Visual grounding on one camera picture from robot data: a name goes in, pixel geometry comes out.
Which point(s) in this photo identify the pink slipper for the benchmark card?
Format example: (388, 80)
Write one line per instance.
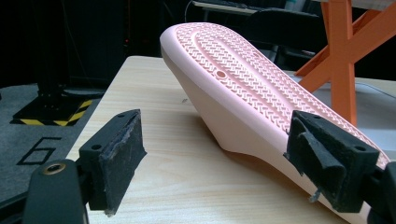
(249, 93)

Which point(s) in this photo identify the orange wooden stand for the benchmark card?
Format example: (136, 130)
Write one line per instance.
(341, 53)

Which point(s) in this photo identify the black metal stand base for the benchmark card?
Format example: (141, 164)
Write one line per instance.
(54, 107)

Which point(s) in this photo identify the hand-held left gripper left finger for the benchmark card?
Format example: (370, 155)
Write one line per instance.
(120, 155)

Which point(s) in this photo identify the grey desk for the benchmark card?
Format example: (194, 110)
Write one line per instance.
(224, 7)

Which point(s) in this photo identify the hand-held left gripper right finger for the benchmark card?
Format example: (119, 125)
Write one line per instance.
(330, 161)

